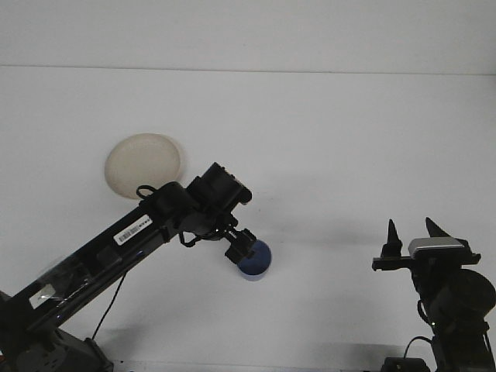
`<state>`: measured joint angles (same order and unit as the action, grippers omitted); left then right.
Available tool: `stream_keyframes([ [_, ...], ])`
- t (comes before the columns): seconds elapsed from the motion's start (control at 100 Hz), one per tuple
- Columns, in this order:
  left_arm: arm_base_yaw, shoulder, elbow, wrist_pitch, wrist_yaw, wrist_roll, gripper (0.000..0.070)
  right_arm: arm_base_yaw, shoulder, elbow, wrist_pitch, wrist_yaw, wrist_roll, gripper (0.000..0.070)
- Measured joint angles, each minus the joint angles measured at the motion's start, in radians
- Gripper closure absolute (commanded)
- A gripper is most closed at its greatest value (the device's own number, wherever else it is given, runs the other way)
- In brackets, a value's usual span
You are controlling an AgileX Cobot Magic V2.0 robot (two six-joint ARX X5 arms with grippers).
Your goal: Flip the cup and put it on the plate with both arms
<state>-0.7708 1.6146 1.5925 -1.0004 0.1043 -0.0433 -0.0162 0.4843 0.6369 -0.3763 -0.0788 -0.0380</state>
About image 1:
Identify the pale blue cup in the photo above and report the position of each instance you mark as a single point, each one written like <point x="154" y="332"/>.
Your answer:
<point x="261" y="257"/>

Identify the pale round plate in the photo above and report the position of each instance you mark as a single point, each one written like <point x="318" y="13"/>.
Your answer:
<point x="139" y="159"/>

